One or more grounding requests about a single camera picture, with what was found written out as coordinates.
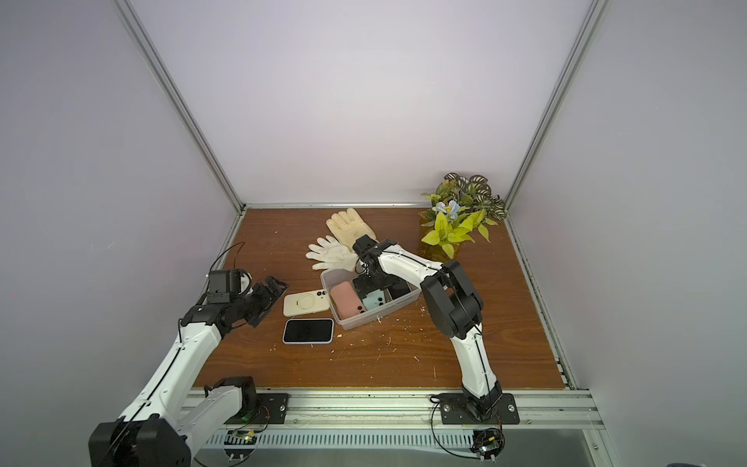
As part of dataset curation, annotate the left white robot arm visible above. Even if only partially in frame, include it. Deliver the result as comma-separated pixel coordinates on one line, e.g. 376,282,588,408
88,269,288,466

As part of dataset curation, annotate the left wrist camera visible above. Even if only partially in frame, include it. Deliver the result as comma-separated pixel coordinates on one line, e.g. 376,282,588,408
205,269,245,305

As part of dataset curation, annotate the cream magsafe case phone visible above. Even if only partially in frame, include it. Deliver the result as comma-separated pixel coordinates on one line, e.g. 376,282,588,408
283,289,330,318

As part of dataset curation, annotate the right circuit board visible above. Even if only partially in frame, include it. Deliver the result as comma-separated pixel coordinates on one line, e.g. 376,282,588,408
470,427,506,463

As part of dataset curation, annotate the pink case phone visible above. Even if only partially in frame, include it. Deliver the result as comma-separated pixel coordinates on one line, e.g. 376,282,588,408
330,281,366,320

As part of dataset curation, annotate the artificial plant in vase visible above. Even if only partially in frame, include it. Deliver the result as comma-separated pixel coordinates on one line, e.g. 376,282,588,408
419,172,507,263

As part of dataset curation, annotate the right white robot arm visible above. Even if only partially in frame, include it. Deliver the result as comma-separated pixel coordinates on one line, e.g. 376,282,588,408
353,235,503,421

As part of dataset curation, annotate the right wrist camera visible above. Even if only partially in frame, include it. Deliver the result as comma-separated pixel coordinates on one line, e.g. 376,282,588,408
352,235,379,257

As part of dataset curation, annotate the circuit board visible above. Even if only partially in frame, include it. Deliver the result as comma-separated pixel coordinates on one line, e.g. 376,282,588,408
470,427,506,463
224,430,258,466

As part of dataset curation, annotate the black screen lilac phone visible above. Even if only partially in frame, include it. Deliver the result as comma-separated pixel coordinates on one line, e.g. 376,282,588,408
282,318,335,346

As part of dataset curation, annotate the clear plastic storage box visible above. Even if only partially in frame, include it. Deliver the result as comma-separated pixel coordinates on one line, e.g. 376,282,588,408
320,270,420,330

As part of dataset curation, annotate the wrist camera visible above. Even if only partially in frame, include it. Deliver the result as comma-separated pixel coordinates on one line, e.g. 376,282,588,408
352,235,379,257
205,269,245,305

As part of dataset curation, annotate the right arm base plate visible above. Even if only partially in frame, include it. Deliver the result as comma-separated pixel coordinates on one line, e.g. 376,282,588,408
433,393,521,425

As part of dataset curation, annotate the mint green case phone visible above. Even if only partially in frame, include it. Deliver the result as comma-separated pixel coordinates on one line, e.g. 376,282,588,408
362,290,387,311

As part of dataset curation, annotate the left circuit board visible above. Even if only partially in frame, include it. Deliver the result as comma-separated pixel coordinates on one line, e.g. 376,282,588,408
224,430,258,466

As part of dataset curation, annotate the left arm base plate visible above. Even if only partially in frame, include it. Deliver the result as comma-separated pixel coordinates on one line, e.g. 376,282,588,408
226,392,290,425

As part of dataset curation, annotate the yellow rubber glove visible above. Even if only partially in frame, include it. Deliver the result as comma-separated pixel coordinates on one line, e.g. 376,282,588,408
326,208,377,249

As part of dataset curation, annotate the white knit glove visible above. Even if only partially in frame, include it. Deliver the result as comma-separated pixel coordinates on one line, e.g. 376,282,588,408
305,235,358,272

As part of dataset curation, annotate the aluminium front rail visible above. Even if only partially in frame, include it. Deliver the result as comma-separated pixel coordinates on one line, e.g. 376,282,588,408
258,388,604,430

